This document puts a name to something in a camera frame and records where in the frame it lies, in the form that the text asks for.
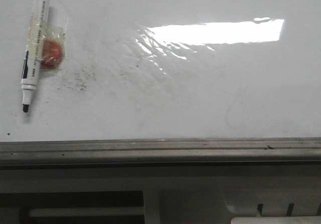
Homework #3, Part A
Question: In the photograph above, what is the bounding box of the red round magnet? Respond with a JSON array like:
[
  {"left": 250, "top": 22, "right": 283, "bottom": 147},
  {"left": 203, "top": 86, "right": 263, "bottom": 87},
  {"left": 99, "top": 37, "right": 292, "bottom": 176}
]
[{"left": 41, "top": 40, "right": 63, "bottom": 68}]

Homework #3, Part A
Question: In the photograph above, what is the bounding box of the grey aluminium whiteboard frame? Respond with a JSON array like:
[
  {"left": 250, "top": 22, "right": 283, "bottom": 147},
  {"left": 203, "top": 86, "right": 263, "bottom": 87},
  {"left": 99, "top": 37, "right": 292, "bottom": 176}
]
[{"left": 1, "top": 137, "right": 320, "bottom": 168}]

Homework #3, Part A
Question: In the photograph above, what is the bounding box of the clear adhesive tape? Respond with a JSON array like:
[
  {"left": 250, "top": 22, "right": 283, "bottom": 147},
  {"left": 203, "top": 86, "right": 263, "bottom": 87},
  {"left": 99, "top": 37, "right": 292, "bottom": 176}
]
[{"left": 26, "top": 17, "right": 65, "bottom": 63}]

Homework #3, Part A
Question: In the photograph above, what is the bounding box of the white whiteboard marker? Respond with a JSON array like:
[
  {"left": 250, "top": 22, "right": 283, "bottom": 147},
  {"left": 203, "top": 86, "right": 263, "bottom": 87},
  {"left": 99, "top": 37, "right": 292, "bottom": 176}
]
[{"left": 21, "top": 0, "right": 50, "bottom": 113}]

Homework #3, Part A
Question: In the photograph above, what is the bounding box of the white whiteboard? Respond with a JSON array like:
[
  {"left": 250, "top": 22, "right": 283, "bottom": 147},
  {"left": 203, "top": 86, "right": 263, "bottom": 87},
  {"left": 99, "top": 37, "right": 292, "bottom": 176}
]
[{"left": 1, "top": 0, "right": 320, "bottom": 142}]

